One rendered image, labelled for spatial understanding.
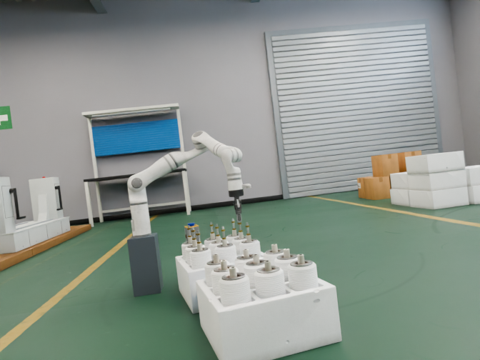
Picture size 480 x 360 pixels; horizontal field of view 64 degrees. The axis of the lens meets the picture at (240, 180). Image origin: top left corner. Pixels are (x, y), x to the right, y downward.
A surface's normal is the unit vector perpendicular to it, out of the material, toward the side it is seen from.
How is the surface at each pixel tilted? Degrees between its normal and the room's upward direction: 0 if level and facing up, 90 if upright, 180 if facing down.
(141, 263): 90
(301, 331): 90
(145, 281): 90
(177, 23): 90
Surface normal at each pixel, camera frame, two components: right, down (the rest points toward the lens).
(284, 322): 0.29, -0.02
